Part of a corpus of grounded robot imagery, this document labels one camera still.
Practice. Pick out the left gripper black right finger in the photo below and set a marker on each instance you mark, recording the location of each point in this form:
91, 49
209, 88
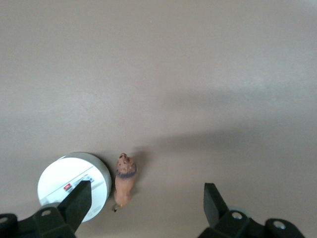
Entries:
218, 213

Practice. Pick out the white round desk lamp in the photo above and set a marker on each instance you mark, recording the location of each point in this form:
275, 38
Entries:
62, 173

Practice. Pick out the brown lion figurine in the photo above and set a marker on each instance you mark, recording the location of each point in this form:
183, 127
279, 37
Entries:
125, 183

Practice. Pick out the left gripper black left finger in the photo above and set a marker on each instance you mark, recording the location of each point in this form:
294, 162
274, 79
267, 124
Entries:
71, 208

